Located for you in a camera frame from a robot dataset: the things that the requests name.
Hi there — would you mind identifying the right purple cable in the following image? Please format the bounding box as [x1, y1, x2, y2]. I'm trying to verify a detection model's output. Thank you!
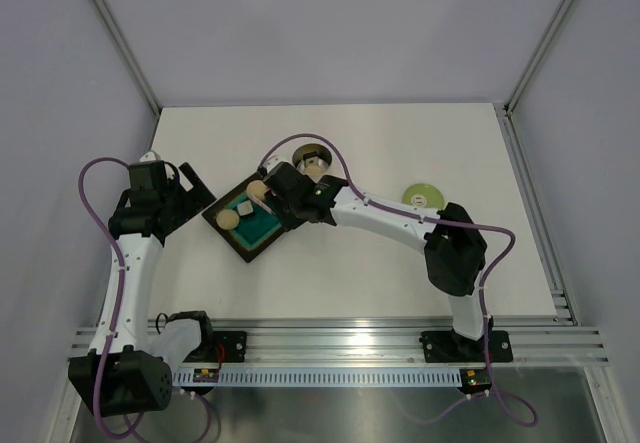
[258, 133, 541, 437]

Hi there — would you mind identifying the right black base bracket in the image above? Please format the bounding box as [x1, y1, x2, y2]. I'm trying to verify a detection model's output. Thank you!
[419, 330, 514, 363]

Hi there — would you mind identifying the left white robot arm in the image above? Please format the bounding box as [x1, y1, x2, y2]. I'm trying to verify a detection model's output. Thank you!
[68, 154, 217, 421]

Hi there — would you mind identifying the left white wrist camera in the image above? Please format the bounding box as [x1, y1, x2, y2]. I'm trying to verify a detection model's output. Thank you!
[139, 150, 161, 163]

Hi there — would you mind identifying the dark square teal plate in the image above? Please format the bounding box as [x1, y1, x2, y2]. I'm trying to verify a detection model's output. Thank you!
[202, 173, 284, 263]

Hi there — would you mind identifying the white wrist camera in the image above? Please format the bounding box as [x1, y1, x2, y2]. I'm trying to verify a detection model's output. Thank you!
[260, 155, 287, 172]
[139, 150, 161, 163]

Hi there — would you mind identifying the round metal lunch tin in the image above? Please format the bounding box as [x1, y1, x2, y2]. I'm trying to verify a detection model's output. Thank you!
[292, 143, 333, 176]

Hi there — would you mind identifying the small tofu cube upper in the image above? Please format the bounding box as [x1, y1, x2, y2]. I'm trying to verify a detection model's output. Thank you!
[237, 201, 253, 216]

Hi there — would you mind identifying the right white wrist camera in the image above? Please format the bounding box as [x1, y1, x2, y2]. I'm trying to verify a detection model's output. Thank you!
[260, 155, 287, 172]

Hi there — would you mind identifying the round bun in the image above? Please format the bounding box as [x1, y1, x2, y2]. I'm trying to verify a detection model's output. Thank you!
[305, 160, 324, 175]
[215, 209, 241, 231]
[246, 180, 269, 202]

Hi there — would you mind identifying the round bun top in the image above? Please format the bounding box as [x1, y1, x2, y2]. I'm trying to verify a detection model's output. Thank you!
[246, 180, 269, 202]

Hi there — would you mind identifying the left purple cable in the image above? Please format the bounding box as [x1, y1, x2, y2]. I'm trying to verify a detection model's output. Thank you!
[78, 157, 221, 443]

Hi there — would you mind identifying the black base bracket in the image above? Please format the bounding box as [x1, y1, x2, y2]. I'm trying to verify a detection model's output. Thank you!
[419, 330, 514, 363]
[213, 331, 248, 365]

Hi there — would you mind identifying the aluminium mounting rail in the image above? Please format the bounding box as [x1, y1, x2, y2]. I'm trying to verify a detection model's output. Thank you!
[67, 315, 609, 389]

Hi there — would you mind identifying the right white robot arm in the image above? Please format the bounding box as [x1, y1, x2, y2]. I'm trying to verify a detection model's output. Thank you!
[259, 161, 490, 359]

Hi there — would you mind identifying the left black base bracket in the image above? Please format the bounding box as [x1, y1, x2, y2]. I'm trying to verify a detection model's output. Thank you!
[213, 331, 248, 365]

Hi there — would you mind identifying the green round lid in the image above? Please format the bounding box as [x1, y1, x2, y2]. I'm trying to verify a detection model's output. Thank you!
[401, 183, 446, 210]

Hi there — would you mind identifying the purple cable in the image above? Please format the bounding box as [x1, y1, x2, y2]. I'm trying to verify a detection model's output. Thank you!
[258, 133, 541, 437]
[78, 157, 221, 443]

